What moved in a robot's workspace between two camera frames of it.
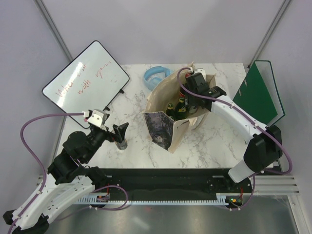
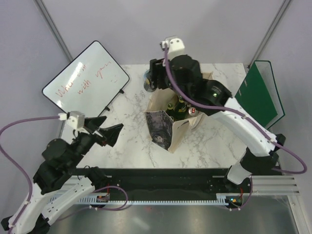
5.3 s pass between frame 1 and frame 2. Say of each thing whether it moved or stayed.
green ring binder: stayed
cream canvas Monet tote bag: stayed
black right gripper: moved
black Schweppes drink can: moved
